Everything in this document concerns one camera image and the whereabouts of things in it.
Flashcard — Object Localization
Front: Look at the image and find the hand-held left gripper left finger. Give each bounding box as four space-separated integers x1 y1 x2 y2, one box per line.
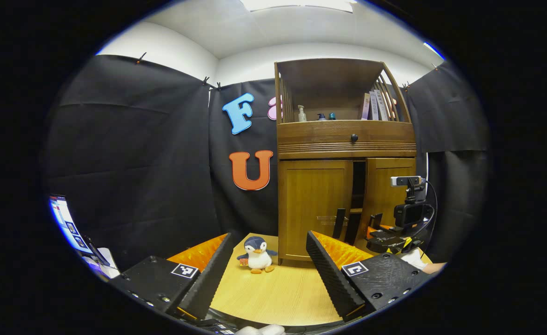
108 233 234 322

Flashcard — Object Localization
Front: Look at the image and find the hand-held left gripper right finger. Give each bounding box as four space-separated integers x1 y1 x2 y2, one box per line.
306 230 432 322

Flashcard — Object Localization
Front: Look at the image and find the wooden cabinet door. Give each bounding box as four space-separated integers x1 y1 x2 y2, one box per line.
360 157 416 243
278 161 353 262

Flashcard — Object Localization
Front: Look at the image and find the black door handle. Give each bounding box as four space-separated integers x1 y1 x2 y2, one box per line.
333 208 346 240
346 213 360 246

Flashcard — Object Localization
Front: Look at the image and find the wooden double-door shoe cabinet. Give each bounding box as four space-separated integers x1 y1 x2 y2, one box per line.
274 58 417 268

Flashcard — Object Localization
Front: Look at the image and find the wooden cabinet drawer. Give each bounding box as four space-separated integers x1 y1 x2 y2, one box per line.
277 121 416 152

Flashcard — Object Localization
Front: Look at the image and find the penguin plush toy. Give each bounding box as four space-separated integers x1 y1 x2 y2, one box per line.
236 236 279 274

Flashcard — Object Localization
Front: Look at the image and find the white book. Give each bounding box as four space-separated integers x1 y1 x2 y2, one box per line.
375 89 389 121

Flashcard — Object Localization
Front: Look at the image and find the black backdrop cloth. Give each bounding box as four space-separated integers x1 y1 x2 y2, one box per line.
41 55 490 280

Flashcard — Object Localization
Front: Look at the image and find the computer monitor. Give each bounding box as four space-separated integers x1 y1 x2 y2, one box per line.
48 195 93 255

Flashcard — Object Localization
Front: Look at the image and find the black cable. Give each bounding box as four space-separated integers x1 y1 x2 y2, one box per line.
422 181 438 239

